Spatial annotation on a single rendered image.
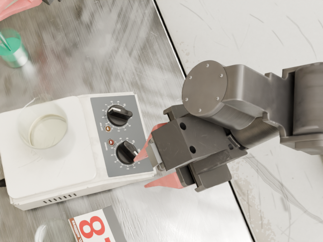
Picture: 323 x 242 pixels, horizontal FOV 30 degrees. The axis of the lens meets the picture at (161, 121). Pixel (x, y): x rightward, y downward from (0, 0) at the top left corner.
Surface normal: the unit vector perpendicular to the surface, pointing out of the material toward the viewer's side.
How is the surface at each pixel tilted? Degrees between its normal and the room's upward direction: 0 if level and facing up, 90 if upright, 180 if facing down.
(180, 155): 41
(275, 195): 0
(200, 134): 49
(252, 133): 54
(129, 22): 0
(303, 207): 0
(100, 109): 30
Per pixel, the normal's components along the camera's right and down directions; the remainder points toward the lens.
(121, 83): -0.01, -0.25
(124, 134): 0.47, -0.34
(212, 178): 0.72, -0.40
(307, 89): -0.72, -0.24
